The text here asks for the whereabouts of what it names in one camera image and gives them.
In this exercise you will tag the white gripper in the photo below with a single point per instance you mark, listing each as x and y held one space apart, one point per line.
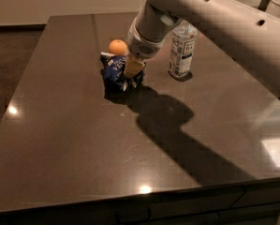
141 47

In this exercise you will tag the blue Kettle chip bag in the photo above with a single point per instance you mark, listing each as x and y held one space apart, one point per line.
113 73

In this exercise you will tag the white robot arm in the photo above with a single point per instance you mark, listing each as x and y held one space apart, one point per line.
246 34

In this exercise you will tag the orange fruit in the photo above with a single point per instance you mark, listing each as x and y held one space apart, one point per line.
118 47

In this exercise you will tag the clear plastic water bottle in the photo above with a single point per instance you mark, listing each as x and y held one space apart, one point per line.
183 43

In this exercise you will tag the dark upright panel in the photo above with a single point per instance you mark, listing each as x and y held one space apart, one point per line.
263 4

